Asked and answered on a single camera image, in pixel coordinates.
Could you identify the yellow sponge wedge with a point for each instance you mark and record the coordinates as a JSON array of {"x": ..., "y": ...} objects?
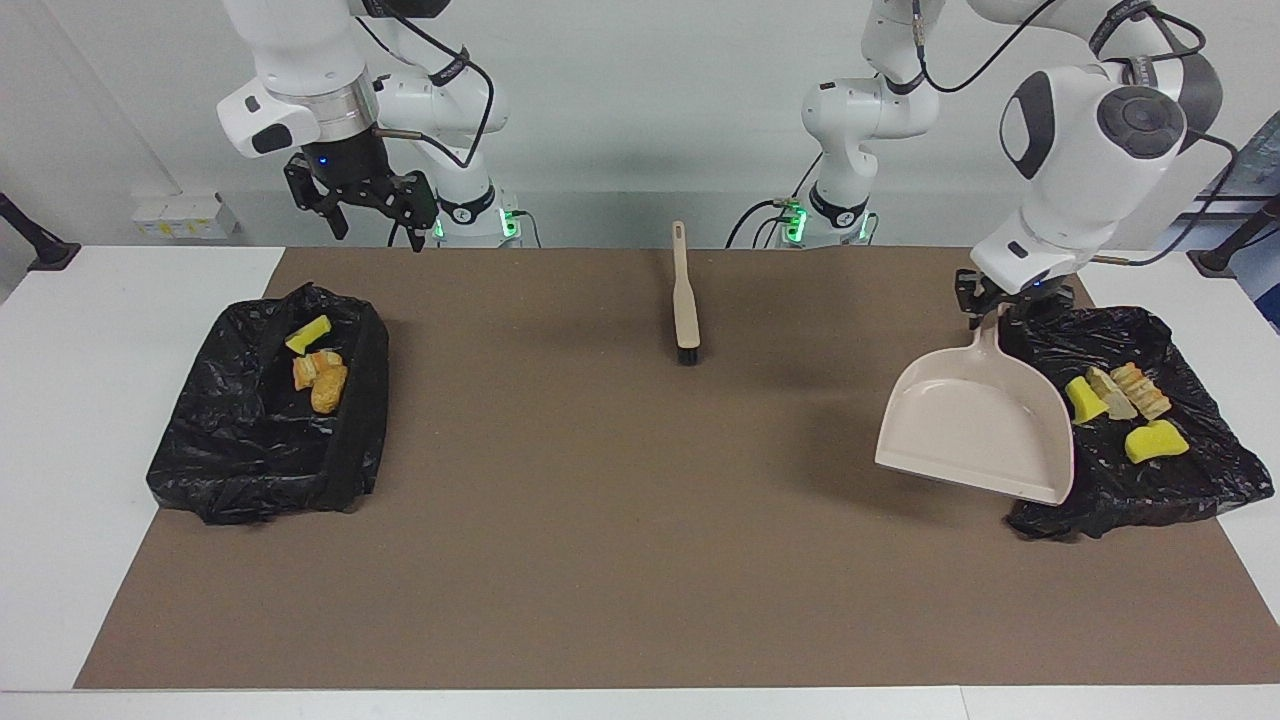
[{"x": 1155, "y": 442}]

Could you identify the pale beige bread chunk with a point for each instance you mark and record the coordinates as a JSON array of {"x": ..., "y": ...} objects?
[{"x": 1115, "y": 400}]

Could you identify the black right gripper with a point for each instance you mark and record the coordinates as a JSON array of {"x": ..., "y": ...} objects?
[{"x": 350, "y": 170}]

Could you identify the orange fried nugget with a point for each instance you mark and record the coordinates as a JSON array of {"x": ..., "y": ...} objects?
[{"x": 330, "y": 390}]

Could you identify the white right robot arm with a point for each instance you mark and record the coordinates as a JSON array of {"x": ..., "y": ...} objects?
[{"x": 300, "y": 50}]

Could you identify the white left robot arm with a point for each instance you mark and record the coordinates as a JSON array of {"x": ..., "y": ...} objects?
[{"x": 1070, "y": 180}]

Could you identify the beige hand brush black bristles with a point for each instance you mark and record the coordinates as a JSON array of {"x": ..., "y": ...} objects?
[{"x": 686, "y": 300}]

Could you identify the beige plastic dustpan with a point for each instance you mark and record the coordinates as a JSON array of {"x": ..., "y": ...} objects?
[{"x": 970, "y": 430}]

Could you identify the brown table mat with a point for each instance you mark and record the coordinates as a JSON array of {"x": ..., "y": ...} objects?
[{"x": 500, "y": 600}]

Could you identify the orange crusted bread chunk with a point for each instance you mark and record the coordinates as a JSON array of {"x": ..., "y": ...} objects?
[{"x": 310, "y": 368}]

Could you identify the striped croissant slice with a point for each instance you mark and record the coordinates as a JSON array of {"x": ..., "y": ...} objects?
[{"x": 1145, "y": 390}]

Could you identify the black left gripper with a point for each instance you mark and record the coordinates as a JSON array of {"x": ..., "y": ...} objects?
[{"x": 1040, "y": 297}]

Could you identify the small yellow sponge piece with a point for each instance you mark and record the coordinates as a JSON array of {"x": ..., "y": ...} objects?
[{"x": 1083, "y": 400}]

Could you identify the yellow sponge with green pad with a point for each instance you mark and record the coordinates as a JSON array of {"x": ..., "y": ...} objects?
[{"x": 308, "y": 335}]

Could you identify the white wall socket box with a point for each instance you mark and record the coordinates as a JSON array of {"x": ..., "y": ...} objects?
[{"x": 185, "y": 215}]

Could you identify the black bag lined bin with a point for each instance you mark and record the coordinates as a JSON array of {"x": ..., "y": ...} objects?
[
  {"x": 200, "y": 450},
  {"x": 1150, "y": 490}
]

